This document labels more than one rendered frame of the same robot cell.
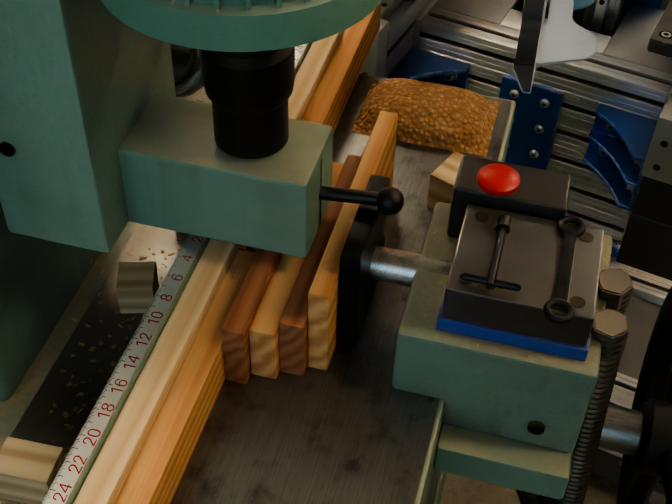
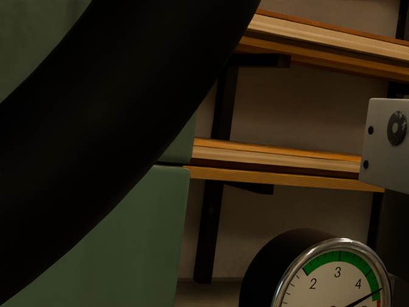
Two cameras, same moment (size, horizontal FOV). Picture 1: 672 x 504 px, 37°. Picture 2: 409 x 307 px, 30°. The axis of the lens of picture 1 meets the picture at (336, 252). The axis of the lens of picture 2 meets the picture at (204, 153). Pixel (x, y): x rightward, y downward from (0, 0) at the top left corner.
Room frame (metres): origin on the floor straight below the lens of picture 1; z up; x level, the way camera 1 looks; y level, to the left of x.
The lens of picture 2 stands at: (0.48, -0.41, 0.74)
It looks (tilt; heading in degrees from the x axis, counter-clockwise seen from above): 3 degrees down; 48
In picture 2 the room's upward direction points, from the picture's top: 7 degrees clockwise
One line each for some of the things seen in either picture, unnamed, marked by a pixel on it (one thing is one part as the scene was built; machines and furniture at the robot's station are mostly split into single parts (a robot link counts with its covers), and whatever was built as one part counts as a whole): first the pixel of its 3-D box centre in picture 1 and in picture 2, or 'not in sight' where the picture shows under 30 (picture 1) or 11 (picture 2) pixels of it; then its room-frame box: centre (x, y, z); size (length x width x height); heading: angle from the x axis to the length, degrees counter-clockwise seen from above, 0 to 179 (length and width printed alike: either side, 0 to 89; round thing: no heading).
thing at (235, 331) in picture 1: (272, 269); not in sight; (0.52, 0.05, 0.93); 0.18 x 0.02 x 0.06; 166
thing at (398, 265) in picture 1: (403, 268); not in sight; (0.50, -0.05, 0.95); 0.09 x 0.07 x 0.09; 166
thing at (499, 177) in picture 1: (498, 179); not in sight; (0.52, -0.11, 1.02); 0.03 x 0.03 x 0.01
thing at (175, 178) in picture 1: (229, 180); not in sight; (0.55, 0.08, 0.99); 0.14 x 0.07 x 0.09; 76
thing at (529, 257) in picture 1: (521, 248); not in sight; (0.49, -0.13, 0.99); 0.13 x 0.11 x 0.06; 166
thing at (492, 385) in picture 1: (501, 322); not in sight; (0.48, -0.12, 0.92); 0.15 x 0.13 x 0.09; 166
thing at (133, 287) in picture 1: (138, 287); not in sight; (0.60, 0.17, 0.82); 0.03 x 0.03 x 0.03; 4
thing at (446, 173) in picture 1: (457, 187); not in sight; (0.63, -0.10, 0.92); 0.04 x 0.03 x 0.04; 145
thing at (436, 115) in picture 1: (428, 105); not in sight; (0.75, -0.08, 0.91); 0.12 x 0.09 x 0.03; 76
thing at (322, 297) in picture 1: (355, 232); not in sight; (0.55, -0.01, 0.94); 0.21 x 0.01 x 0.08; 166
